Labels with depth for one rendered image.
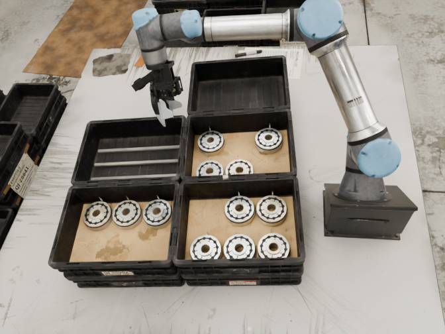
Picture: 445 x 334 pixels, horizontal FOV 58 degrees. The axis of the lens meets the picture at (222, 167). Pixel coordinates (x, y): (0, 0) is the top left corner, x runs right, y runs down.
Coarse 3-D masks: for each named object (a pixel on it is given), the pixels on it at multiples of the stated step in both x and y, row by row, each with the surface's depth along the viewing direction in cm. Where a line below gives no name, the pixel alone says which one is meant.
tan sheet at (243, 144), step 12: (252, 132) 158; (228, 144) 156; (240, 144) 155; (252, 144) 154; (204, 156) 154; (216, 156) 153; (228, 156) 152; (240, 156) 152; (252, 156) 151; (264, 156) 150; (276, 156) 150; (288, 156) 149; (192, 168) 151; (264, 168) 147; (276, 168) 147; (288, 168) 146
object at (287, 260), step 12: (192, 180) 136; (204, 180) 136; (216, 180) 135; (228, 180) 134; (240, 180) 134; (252, 180) 133; (264, 180) 133; (276, 180) 133; (180, 192) 134; (180, 204) 133; (300, 204) 126; (180, 216) 129; (300, 216) 124; (300, 228) 122; (300, 240) 119; (300, 252) 117; (180, 264) 120; (192, 264) 120; (204, 264) 119; (216, 264) 119; (228, 264) 119; (240, 264) 119; (252, 264) 119; (264, 264) 118; (276, 264) 118; (288, 264) 118
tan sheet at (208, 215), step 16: (192, 208) 142; (208, 208) 141; (288, 208) 137; (192, 224) 138; (208, 224) 137; (224, 224) 136; (256, 224) 135; (288, 224) 134; (192, 240) 135; (224, 240) 133; (256, 240) 132; (288, 240) 130; (256, 256) 129
